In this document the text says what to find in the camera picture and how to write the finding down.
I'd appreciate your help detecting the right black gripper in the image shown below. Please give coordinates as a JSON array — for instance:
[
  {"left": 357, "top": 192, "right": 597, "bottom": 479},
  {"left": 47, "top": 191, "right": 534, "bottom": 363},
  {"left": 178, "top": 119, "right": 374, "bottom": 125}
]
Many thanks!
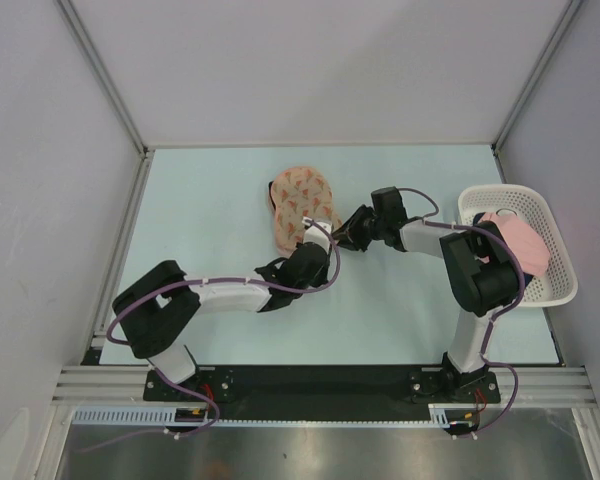
[{"left": 330, "top": 204, "right": 386, "bottom": 252}]

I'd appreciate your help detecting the pink patterned laundry bag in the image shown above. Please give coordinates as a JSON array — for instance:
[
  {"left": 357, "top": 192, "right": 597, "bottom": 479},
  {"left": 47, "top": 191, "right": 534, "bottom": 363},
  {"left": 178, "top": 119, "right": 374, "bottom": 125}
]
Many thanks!
[{"left": 268, "top": 166, "right": 343, "bottom": 257}]

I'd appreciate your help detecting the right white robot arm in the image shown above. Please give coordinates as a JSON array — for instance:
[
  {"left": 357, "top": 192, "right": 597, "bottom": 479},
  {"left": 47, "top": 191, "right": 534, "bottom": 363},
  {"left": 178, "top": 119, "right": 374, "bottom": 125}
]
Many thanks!
[{"left": 334, "top": 187, "right": 525, "bottom": 401}]

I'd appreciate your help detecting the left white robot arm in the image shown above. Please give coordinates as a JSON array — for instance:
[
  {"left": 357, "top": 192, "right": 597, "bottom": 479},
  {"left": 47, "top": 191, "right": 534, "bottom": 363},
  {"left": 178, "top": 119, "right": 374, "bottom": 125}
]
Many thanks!
[{"left": 112, "top": 242, "right": 332, "bottom": 400}]

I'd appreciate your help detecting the pink garment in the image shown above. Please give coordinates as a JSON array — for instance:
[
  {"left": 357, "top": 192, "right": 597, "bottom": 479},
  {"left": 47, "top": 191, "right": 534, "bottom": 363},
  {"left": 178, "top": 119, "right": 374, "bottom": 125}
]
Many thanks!
[{"left": 479, "top": 211, "right": 551, "bottom": 276}]

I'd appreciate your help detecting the white plastic basket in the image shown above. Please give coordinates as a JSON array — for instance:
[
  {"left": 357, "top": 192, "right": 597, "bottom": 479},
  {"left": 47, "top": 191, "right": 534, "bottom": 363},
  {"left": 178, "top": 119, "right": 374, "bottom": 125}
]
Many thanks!
[{"left": 457, "top": 184, "right": 578, "bottom": 308}]

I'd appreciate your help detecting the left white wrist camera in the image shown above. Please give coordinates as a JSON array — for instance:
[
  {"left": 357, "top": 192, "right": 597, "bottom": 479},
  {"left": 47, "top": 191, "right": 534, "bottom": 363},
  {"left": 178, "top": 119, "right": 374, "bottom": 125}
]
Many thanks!
[{"left": 302, "top": 217, "right": 332, "bottom": 252}]

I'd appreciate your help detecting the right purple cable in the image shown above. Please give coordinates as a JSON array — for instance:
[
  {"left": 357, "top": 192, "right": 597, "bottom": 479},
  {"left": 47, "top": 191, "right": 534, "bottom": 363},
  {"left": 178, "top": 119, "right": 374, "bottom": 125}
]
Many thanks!
[{"left": 397, "top": 187, "right": 526, "bottom": 444}]

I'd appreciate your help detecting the purple cable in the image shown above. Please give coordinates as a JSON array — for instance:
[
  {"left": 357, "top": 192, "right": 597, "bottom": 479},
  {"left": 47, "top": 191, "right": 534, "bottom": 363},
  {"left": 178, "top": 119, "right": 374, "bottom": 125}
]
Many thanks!
[
  {"left": 397, "top": 187, "right": 526, "bottom": 444},
  {"left": 74, "top": 217, "right": 344, "bottom": 454}
]

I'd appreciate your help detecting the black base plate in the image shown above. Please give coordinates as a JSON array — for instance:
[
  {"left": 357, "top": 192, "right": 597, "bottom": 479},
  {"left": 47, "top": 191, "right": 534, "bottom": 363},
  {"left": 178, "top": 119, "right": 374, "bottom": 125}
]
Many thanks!
[{"left": 143, "top": 365, "right": 501, "bottom": 422}]

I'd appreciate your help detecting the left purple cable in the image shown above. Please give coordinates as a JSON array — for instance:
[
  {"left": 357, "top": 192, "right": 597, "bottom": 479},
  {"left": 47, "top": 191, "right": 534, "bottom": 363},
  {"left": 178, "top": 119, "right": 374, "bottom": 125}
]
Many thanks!
[{"left": 74, "top": 217, "right": 344, "bottom": 454}]

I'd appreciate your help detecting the white slotted cable duct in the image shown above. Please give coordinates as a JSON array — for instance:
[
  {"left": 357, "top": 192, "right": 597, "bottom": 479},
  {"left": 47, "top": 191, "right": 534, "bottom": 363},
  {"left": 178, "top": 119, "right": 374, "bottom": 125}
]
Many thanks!
[{"left": 73, "top": 405, "right": 216, "bottom": 426}]

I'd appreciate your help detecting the right aluminium corner post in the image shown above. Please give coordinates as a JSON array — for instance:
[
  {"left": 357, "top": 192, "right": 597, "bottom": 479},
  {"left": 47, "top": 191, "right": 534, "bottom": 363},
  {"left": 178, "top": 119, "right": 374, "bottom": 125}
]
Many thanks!
[{"left": 491, "top": 0, "right": 586, "bottom": 156}]

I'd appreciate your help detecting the aluminium corner post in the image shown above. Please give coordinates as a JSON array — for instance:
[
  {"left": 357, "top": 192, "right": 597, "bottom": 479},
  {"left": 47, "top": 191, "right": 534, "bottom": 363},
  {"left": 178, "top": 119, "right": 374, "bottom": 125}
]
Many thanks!
[
  {"left": 491, "top": 0, "right": 586, "bottom": 156},
  {"left": 54, "top": 0, "right": 149, "bottom": 156}
]

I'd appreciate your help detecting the left aluminium corner post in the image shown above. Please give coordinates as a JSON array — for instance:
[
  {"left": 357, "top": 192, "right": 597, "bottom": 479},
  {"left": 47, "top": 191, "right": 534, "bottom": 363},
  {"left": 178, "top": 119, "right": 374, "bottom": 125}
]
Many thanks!
[{"left": 54, "top": 0, "right": 149, "bottom": 156}]

